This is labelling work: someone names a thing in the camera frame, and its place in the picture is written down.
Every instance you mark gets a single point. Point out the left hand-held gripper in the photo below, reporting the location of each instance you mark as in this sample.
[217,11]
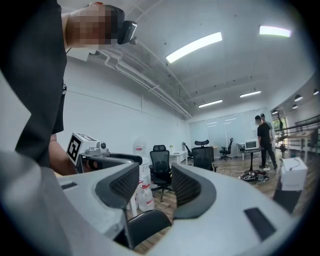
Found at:
[75,148]

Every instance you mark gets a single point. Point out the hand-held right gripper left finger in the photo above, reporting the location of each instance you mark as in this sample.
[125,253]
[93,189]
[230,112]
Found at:
[100,200]

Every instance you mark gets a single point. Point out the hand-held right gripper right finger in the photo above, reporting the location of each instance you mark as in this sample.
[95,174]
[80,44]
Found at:
[225,212]

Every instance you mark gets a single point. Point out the person's left forearm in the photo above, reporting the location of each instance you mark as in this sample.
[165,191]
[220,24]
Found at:
[60,160]

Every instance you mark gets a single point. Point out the black office chair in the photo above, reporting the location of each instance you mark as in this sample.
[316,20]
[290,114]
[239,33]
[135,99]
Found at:
[188,152]
[203,156]
[226,150]
[160,162]

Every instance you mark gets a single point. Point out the person's left hand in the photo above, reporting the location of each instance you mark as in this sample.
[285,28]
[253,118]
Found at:
[90,166]

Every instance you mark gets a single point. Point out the large dispenser water bottle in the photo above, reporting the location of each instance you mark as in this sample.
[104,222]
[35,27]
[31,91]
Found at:
[139,147]

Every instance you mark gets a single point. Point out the white water dispenser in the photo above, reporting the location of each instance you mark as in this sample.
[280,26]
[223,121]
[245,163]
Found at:
[145,170]

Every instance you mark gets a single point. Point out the white desk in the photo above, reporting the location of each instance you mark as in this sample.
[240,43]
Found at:
[178,153]

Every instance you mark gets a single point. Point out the white power strip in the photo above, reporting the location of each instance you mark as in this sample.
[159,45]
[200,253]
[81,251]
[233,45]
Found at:
[266,169]

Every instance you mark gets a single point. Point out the round black table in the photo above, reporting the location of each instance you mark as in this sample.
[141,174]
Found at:
[251,151]

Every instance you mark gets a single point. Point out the white table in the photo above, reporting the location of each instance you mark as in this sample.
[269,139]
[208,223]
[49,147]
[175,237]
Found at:
[240,144]

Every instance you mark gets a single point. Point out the white toaster oven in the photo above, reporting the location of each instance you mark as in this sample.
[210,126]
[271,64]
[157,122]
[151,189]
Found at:
[251,145]

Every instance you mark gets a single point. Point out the white box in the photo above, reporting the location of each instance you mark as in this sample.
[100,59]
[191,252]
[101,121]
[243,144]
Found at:
[292,175]

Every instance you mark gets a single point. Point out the white ceiling pipes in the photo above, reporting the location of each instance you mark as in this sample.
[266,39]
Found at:
[152,87]

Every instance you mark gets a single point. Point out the ceiling light panel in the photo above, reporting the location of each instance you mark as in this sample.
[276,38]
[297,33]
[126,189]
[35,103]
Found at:
[250,94]
[193,47]
[210,103]
[275,31]

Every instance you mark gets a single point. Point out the person's black clothed body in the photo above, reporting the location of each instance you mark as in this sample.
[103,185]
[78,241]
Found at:
[30,75]

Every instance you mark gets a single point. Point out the black pendant lamp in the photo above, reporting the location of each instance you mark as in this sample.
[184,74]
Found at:
[316,92]
[298,98]

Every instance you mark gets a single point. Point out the person's head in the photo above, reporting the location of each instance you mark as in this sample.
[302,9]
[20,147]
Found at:
[87,27]

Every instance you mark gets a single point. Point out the black head-worn camera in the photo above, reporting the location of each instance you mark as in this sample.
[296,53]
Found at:
[127,31]

